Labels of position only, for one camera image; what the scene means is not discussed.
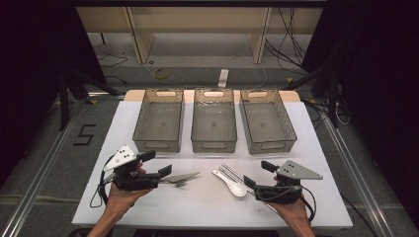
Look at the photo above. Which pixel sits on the white power strip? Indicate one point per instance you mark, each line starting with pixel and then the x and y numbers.
pixel 223 78

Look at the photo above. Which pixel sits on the person's right hand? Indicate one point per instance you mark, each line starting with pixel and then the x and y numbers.
pixel 296 214

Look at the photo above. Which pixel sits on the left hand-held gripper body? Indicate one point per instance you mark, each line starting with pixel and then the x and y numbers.
pixel 122 158

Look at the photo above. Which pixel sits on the yellow tape roll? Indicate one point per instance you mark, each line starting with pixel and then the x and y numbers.
pixel 161 73

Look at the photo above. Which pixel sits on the aluminium floor rail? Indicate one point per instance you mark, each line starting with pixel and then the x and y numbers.
pixel 36 184
pixel 359 177

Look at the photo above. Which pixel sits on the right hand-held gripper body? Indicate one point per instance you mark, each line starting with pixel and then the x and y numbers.
pixel 283 194

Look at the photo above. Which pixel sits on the silver metal chopstick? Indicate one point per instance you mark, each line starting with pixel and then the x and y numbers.
pixel 232 171
pixel 227 174

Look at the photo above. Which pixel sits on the translucent grey plastic bin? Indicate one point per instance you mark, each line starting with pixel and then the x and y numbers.
pixel 214 126
pixel 159 126
pixel 267 126

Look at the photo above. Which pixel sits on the black metal stand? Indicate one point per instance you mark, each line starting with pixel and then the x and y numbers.
pixel 332 98
pixel 64 98

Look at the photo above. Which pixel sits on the silver metal fork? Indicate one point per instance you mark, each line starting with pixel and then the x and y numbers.
pixel 179 184

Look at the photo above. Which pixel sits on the person's left hand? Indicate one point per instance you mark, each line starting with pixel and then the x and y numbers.
pixel 122 199

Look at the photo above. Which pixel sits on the light wooden shelf unit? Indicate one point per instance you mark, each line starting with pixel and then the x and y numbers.
pixel 197 23

